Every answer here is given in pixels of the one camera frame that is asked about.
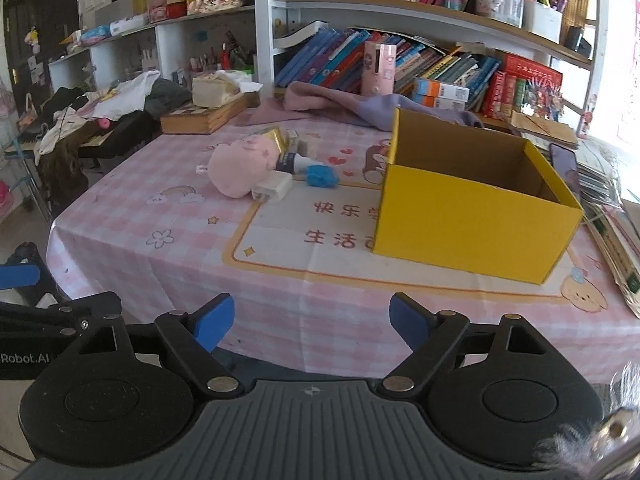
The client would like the pink plush pig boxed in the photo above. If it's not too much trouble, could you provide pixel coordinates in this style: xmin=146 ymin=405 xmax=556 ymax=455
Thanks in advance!
xmin=195 ymin=134 xmax=280 ymax=198

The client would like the blue toy block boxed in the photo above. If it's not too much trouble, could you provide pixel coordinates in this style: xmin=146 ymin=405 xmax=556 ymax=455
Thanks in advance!
xmin=306 ymin=165 xmax=340 ymax=188

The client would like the white blue tube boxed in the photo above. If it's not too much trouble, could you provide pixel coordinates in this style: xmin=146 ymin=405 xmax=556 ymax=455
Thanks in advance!
xmin=276 ymin=153 xmax=321 ymax=174

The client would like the beige eraser block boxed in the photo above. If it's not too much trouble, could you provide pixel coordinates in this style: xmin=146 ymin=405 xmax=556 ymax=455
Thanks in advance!
xmin=297 ymin=136 xmax=318 ymax=159

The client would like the small white carton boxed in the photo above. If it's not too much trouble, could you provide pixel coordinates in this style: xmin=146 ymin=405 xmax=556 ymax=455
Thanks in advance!
xmin=285 ymin=129 xmax=299 ymax=154

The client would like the yellow cardboard box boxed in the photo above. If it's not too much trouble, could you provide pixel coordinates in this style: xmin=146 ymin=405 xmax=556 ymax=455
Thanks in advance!
xmin=373 ymin=108 xmax=582 ymax=285

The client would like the pink checkered tablecloth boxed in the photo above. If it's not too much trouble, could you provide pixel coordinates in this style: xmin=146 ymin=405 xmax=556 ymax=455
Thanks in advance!
xmin=47 ymin=118 xmax=639 ymax=384

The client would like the pile of clothes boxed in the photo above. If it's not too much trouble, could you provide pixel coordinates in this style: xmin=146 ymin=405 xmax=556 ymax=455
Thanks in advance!
xmin=34 ymin=70 xmax=191 ymax=216

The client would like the wooden chess box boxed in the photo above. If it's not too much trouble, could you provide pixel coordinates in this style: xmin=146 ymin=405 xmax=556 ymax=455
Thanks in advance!
xmin=160 ymin=93 xmax=259 ymax=136

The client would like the smartphone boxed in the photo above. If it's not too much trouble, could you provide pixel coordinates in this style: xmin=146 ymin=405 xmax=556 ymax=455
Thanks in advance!
xmin=548 ymin=143 xmax=582 ymax=202

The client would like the brown notebook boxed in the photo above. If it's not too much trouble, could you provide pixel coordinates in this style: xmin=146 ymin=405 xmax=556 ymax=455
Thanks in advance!
xmin=510 ymin=112 xmax=578 ymax=148

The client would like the orange white small box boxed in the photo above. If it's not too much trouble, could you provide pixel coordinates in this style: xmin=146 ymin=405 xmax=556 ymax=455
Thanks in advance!
xmin=411 ymin=78 xmax=470 ymax=112

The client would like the tissue pack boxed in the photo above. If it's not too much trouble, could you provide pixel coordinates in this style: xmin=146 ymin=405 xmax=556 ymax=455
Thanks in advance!
xmin=192 ymin=70 xmax=262 ymax=108

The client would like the pink purple towel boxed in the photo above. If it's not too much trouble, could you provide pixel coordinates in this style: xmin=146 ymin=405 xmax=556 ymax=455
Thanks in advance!
xmin=238 ymin=81 xmax=484 ymax=132

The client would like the red book set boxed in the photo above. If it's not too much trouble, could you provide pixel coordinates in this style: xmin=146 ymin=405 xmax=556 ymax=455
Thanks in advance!
xmin=482 ymin=51 xmax=564 ymax=122

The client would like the pink cartoon canister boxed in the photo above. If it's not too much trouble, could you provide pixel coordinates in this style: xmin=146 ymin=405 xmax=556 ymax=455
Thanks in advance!
xmin=360 ymin=41 xmax=396 ymax=96

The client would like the white bookshelf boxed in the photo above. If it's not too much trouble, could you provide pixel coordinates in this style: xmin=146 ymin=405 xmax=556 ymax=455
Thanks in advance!
xmin=49 ymin=0 xmax=603 ymax=132

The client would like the white pen holder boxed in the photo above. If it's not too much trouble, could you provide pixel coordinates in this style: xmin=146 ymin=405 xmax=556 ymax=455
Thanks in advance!
xmin=522 ymin=0 xmax=563 ymax=44

